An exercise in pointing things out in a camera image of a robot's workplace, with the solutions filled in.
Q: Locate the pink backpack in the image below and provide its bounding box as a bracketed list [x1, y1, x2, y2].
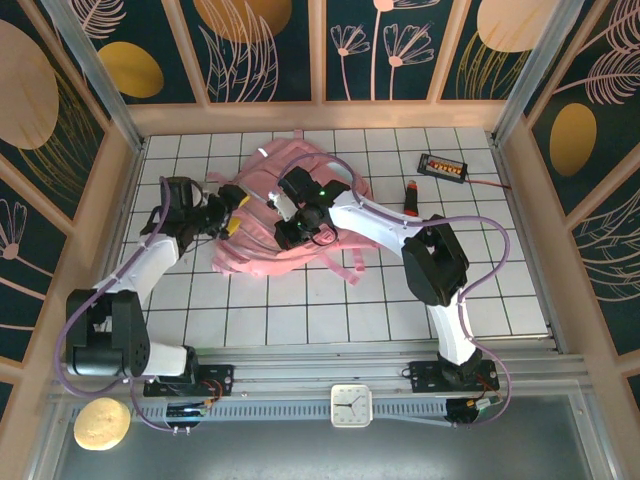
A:
[207, 129, 374, 289]

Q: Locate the black charger board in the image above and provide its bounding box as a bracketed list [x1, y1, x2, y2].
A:
[417, 153, 469, 182]

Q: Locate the white square clock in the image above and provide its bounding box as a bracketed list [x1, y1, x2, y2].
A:
[330, 383, 374, 428]

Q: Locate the black controller module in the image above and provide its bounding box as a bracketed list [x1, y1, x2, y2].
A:
[166, 399, 215, 435]
[446, 397, 504, 430]

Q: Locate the round yellow sponge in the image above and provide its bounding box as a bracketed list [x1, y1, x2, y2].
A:
[73, 397, 132, 452]

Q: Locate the grey metal plate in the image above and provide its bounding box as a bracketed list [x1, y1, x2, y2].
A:
[27, 392, 619, 480]

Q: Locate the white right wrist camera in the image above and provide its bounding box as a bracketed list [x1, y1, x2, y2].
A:
[267, 189, 297, 222]

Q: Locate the aluminium mounting rail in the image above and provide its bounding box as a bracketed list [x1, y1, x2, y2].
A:
[49, 344, 589, 399]

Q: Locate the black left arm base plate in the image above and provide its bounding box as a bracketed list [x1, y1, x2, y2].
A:
[143, 364, 235, 398]

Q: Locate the aluminium frame post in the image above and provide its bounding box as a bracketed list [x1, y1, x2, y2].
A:
[42, 0, 147, 151]
[491, 0, 586, 147]

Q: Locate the thin red cable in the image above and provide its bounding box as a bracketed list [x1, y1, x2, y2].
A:
[464, 174, 512, 190]

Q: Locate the grey slotted cable duct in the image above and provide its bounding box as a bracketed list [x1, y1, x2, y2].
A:
[132, 398, 451, 427]

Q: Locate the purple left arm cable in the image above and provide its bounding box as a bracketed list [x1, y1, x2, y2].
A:
[54, 175, 174, 434]

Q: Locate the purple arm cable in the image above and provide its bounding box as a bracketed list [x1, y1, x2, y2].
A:
[54, 175, 174, 434]
[287, 152, 513, 430]

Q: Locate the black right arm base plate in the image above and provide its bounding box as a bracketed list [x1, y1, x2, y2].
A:
[409, 359, 500, 394]

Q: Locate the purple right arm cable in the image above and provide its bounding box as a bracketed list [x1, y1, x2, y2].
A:
[287, 152, 513, 430]

